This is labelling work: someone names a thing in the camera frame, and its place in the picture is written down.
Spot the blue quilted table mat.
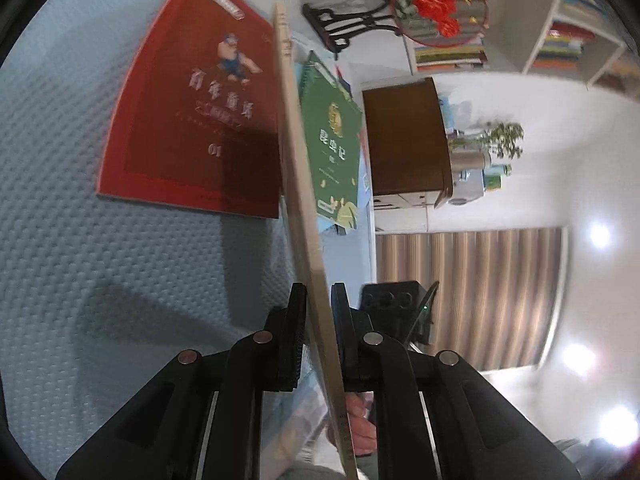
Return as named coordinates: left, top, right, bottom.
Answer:
left=1, top=0, right=294, bottom=479

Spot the red fairy tale book 01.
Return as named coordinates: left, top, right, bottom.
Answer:
left=96, top=0, right=281, bottom=218

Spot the person left hand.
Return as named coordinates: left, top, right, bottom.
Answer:
left=346, top=392, right=378, bottom=456

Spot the potted plant in grey vase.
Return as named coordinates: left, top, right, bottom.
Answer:
left=447, top=122, right=524, bottom=172

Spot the white rabbit hill book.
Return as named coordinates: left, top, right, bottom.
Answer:
left=272, top=2, right=358, bottom=479

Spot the green insect book 03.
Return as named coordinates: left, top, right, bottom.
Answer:
left=299, top=51, right=362, bottom=230

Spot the dark wooden cabinet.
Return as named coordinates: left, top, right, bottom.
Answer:
left=362, top=77, right=454, bottom=208

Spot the round embroidered fan on stand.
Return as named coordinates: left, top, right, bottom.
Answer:
left=300, top=0, right=490, bottom=58

